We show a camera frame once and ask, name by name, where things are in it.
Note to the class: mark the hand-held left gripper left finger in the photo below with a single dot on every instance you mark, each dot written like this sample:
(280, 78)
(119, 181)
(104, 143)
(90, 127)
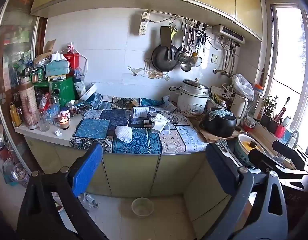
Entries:
(87, 167)

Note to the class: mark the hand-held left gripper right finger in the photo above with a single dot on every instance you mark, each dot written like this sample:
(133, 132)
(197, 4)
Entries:
(217, 162)

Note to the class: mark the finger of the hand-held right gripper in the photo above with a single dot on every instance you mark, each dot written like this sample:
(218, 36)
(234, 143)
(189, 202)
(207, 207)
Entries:
(262, 160)
(290, 153)

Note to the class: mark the chrome sink faucet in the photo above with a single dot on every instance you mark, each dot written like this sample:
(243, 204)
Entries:
(295, 136)

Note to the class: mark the teal colander with bowl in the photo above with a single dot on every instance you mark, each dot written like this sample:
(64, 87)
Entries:
(245, 152)

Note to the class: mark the red cup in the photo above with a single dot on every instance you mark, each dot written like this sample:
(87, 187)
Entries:
(280, 131)

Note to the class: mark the wooden cutting board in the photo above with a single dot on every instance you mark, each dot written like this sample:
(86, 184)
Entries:
(206, 137)

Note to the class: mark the black utensil cup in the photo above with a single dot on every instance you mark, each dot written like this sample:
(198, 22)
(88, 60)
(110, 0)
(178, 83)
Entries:
(273, 127)

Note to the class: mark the clear plastic wrapper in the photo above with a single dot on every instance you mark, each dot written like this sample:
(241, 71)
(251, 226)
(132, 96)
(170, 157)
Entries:
(90, 201)

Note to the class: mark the black cooking pot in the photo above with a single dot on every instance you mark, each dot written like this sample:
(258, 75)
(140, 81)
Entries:
(217, 126)

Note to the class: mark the stack of small bowls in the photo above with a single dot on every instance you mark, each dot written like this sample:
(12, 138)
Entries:
(249, 123)

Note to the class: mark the small crumpled paper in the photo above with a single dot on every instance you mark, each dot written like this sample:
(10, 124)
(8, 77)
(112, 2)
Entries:
(58, 132)

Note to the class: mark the teal knit cloth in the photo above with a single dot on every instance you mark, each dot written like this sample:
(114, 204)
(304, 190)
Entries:
(219, 113)

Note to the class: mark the lit candle in glass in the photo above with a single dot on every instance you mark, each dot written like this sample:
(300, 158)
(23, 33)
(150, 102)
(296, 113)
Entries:
(64, 123)

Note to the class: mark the white foam fruit net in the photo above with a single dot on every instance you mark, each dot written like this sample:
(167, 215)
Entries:
(125, 133)

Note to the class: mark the potted green plant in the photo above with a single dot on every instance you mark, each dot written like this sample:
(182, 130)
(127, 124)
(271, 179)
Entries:
(268, 107)

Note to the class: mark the white kettle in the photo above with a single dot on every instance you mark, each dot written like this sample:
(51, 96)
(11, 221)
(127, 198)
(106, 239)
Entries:
(239, 105)

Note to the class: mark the white jar with red label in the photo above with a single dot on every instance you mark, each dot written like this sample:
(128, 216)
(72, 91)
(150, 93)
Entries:
(65, 111)

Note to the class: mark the blue patchwork tablecloth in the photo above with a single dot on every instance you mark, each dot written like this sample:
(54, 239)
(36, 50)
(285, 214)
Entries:
(141, 140)

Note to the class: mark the clear drinking glass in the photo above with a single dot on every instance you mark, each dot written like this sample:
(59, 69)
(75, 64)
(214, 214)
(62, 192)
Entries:
(43, 120)

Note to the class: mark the metal bowl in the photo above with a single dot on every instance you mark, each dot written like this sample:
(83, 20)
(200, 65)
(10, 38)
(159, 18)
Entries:
(75, 103)

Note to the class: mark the clear water bottle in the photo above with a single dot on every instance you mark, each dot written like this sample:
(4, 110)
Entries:
(54, 110)

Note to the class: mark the small white box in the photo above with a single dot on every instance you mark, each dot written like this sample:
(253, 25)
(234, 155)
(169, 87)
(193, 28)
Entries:
(159, 130)

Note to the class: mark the round translucent plastic container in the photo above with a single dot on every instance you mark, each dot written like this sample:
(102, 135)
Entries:
(142, 206)

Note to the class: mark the clear plastic cup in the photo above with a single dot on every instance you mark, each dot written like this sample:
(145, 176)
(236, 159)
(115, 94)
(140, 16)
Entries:
(128, 113)

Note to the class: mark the white rice cooker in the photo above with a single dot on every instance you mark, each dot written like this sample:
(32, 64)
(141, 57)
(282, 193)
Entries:
(192, 97)

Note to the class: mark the plastic bag with contents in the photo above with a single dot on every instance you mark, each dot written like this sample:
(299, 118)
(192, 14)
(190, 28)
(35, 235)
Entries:
(16, 175)

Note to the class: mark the crumpled white tissue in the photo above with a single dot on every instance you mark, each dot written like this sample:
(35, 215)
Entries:
(159, 118)

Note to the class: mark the round white tray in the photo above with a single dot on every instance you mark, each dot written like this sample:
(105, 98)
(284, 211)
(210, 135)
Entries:
(90, 92)

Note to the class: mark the white printed carton box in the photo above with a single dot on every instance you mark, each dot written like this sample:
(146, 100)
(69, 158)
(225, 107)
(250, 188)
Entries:
(140, 111)

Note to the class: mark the white plastic bag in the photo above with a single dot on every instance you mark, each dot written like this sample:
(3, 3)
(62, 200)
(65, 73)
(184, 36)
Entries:
(242, 85)

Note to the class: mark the window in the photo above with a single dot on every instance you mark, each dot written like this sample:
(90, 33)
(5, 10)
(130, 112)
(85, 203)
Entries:
(291, 75)

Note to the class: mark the white packet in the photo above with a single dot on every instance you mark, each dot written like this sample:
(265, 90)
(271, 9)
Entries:
(80, 86)

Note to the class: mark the green metal appliance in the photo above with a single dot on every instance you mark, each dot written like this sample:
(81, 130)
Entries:
(60, 90)

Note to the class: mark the pink thermos flask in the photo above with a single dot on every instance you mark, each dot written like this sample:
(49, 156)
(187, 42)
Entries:
(27, 105)

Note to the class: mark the yellow bottle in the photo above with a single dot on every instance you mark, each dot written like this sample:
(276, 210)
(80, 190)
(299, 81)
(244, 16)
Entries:
(15, 115)

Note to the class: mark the steel soup ladle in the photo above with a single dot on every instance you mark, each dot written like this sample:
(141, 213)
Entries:
(186, 66)

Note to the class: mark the mesh skimmer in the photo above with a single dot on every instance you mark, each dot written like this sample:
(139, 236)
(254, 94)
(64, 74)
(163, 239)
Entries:
(196, 60)

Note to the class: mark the teal tin box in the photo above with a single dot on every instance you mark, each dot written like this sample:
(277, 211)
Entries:
(57, 67)

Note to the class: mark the red tin box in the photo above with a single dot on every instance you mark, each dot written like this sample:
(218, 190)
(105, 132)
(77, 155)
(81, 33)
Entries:
(73, 60)

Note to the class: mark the perforated steel ladle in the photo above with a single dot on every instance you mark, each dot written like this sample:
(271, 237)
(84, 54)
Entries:
(184, 57)

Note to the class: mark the black wok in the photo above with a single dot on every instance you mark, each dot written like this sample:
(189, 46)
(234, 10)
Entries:
(161, 60)

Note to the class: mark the black kitchen scissors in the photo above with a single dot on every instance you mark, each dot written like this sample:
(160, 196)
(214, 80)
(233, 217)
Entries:
(202, 37)

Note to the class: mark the white water heater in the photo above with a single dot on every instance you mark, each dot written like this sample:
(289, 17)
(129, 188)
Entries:
(227, 33)

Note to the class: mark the steel cleaver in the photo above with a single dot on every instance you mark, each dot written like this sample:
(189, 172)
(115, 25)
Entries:
(166, 36)

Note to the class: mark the yellow peeler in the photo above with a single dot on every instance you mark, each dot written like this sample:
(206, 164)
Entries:
(174, 31)

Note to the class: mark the glass door cabinet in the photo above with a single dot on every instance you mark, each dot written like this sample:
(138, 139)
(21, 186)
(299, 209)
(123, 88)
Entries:
(16, 35)

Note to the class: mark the white power strip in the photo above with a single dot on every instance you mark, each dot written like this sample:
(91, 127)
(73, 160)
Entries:
(143, 25)

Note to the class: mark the metal wall faucet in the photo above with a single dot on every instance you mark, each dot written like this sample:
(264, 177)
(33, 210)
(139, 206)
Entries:
(222, 71)

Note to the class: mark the white wall outlet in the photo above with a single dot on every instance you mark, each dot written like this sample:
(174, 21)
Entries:
(214, 58)

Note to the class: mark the metal hanging rail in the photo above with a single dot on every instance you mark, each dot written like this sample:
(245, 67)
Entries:
(179, 16)

